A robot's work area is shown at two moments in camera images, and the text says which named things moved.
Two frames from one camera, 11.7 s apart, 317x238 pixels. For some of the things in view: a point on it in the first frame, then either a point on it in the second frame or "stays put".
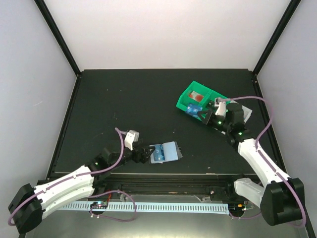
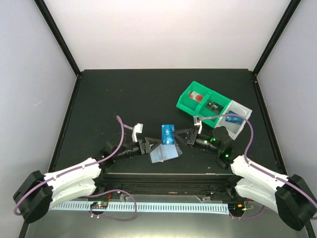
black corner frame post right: x=290 y=9 stays put
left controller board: x=99 y=205 stays put
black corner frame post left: x=53 y=28 stays put
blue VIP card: x=158 y=153 -> x=168 y=134
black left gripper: x=143 y=158 -> x=144 y=147
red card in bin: x=196 y=96 stays put
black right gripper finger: x=205 y=116 -> x=184 y=135
